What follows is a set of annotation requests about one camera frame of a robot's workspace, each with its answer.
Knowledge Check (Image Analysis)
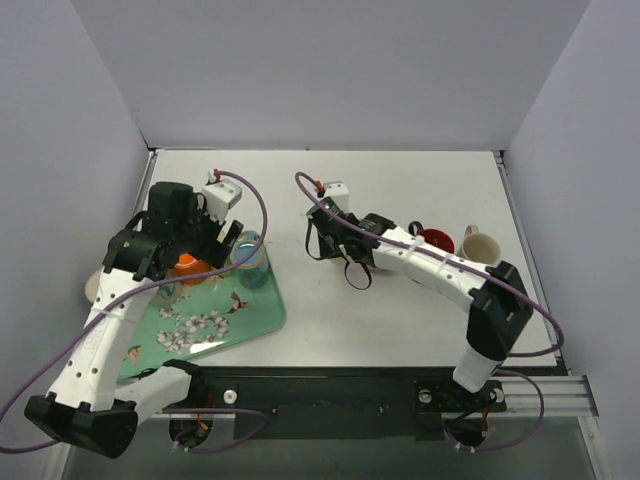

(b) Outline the blue floral mug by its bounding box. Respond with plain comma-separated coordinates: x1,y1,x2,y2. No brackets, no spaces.
230,231,269,290

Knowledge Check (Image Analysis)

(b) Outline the black gold-rimmed mug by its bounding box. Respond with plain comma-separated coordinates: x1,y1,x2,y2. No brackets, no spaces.
408,221,456,254

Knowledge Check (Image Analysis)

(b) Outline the beige bird mug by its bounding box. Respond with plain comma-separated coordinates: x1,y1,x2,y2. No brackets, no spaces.
457,225,502,265

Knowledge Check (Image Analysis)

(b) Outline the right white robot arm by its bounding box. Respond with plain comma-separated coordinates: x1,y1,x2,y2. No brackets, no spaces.
306,197,533,409

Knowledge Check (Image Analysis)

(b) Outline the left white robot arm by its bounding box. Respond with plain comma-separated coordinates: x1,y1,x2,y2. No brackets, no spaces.
24,180,243,458

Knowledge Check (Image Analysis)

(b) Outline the orange mug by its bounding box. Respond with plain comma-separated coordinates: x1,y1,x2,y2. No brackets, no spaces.
174,253,212,286

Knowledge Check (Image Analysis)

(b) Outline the cream dragon mug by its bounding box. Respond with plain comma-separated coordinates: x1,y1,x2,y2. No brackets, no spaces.
150,282,183,308

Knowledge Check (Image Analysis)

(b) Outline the green floral tray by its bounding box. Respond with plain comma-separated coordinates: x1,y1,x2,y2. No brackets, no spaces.
119,252,286,380

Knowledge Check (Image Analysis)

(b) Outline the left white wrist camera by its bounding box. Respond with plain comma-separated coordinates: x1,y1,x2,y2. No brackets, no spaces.
200,170,243,224

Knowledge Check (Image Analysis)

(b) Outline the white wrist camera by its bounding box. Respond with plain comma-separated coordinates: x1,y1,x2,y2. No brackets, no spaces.
315,181,350,212
200,170,243,224

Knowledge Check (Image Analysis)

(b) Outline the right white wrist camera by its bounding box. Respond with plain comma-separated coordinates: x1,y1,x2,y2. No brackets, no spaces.
315,181,350,212

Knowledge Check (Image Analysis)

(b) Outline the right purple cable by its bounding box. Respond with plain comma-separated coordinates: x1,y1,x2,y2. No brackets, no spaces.
293,171,565,357

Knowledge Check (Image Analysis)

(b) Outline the purple cable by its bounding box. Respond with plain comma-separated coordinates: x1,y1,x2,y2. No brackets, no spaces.
0,168,269,454
293,171,565,357

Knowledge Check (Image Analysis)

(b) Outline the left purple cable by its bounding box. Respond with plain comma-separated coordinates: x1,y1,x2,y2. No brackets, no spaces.
0,168,269,454

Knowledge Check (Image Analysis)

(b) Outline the aluminium rail frame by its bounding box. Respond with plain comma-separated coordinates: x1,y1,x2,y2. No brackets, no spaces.
59,149,600,426

